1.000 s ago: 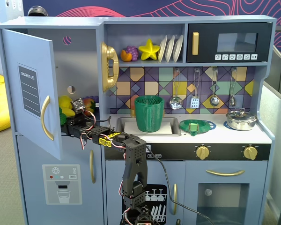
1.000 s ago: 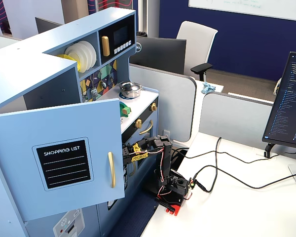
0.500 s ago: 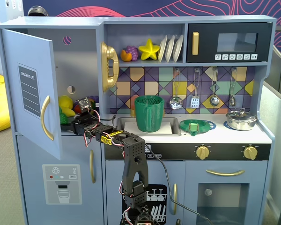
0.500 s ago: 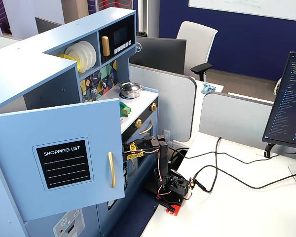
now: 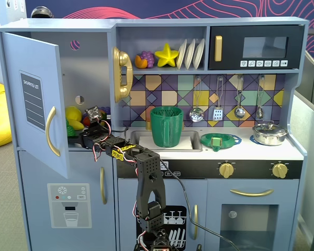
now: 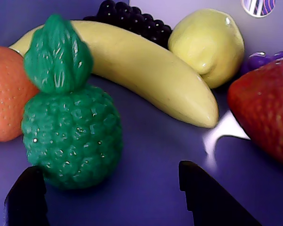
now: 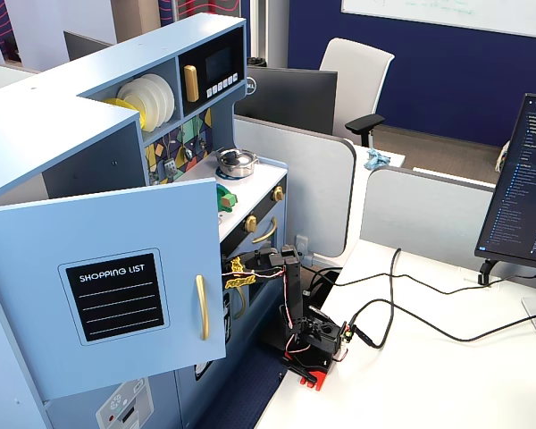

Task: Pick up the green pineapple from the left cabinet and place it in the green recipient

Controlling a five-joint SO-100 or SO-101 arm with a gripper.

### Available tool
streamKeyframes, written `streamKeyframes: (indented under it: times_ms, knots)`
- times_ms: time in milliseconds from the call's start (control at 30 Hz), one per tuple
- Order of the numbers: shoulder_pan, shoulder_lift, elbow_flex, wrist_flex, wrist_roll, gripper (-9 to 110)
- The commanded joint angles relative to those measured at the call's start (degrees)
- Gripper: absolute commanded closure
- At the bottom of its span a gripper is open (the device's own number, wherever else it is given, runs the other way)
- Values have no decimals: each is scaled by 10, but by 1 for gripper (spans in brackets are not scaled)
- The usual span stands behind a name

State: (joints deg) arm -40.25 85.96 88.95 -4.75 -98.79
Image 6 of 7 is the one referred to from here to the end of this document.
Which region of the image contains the orange toy orange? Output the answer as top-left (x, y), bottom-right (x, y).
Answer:
top-left (0, 46), bottom-right (40, 143)

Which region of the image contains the round striped sticker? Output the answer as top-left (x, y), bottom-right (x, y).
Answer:
top-left (241, 0), bottom-right (276, 18)

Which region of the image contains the yellow toy banana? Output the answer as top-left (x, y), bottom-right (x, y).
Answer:
top-left (8, 20), bottom-right (219, 129)

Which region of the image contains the green toy pineapple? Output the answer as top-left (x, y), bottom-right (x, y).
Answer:
top-left (21, 14), bottom-right (123, 190)

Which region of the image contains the purple toy grape bunch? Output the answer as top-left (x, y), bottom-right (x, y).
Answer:
top-left (240, 49), bottom-right (283, 76)

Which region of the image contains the black toy grape bunch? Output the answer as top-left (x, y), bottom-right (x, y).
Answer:
top-left (83, 0), bottom-right (173, 49)

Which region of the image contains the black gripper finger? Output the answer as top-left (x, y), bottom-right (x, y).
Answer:
top-left (178, 161), bottom-right (263, 226)
top-left (3, 165), bottom-right (50, 226)

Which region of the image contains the red toy strawberry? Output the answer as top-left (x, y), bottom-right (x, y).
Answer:
top-left (227, 56), bottom-right (283, 168)

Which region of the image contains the yellow toy lemon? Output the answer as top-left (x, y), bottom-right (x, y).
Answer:
top-left (167, 8), bottom-right (245, 89)

